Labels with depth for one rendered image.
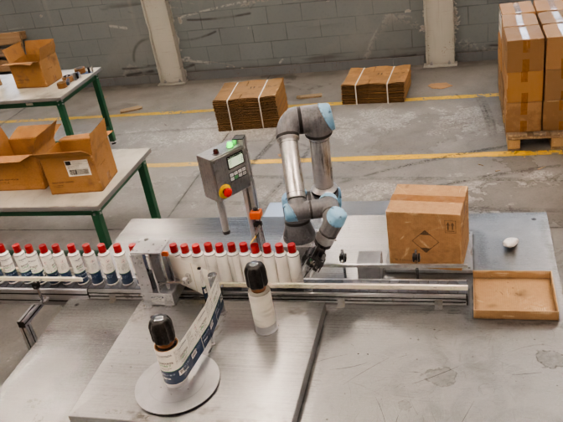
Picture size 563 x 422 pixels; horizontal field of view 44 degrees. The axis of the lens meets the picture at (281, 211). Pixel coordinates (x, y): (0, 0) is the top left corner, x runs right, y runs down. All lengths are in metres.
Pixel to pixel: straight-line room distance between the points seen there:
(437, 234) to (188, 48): 6.10
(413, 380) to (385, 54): 5.90
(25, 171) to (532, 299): 3.12
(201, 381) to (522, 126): 3.96
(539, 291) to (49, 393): 1.91
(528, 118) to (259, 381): 3.86
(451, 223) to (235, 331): 0.95
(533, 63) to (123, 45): 5.10
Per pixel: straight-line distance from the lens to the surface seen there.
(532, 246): 3.15
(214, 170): 2.70
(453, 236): 2.86
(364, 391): 2.46
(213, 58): 8.50
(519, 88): 5.72
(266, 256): 2.81
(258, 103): 6.74
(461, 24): 7.90
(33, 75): 6.84
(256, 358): 2.58
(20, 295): 3.45
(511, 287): 2.89
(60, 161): 4.36
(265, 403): 2.41
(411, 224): 2.86
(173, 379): 2.50
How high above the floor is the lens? 2.55
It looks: 29 degrees down
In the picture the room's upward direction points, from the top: 10 degrees counter-clockwise
